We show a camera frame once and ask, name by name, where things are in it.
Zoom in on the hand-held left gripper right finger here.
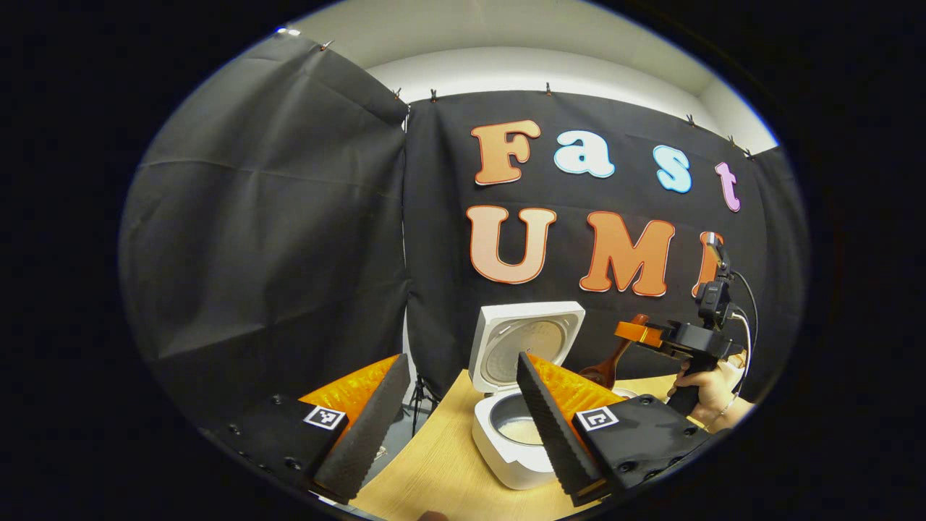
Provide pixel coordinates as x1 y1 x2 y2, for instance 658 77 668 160
517 352 713 507

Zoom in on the white rice cooker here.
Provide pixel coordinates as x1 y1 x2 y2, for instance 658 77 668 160
468 301 585 491

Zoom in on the black tripod stand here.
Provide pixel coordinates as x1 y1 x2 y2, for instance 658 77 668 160
409 373 442 439

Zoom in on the black backdrop cloth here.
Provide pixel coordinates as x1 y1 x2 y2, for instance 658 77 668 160
119 33 807 435

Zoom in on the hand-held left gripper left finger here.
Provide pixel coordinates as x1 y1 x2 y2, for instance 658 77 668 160
199 353 412 505

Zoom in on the white cable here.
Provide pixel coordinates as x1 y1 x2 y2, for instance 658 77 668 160
729 311 755 377

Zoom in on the brown wooden spoon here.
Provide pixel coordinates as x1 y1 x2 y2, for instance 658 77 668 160
577 314 650 389

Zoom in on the black cable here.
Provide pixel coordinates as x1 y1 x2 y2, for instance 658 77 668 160
729 269 760 355

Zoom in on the heap of white rice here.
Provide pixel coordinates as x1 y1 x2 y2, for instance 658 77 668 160
499 418 543 446

